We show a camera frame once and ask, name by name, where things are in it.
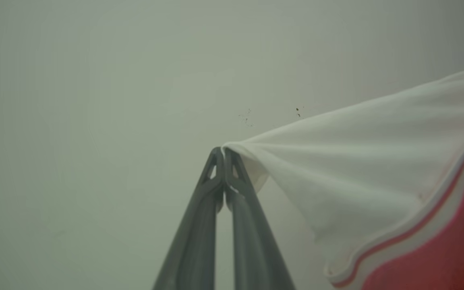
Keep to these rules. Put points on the red and white garment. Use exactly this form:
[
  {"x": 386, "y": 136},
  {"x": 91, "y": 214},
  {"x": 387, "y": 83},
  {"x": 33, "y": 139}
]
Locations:
[{"x": 357, "y": 161}]

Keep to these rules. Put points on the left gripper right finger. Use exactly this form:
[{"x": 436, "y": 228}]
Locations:
[{"x": 256, "y": 249}]

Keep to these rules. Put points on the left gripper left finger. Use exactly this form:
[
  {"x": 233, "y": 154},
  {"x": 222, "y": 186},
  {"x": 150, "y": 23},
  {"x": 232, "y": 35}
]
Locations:
[{"x": 193, "y": 241}]

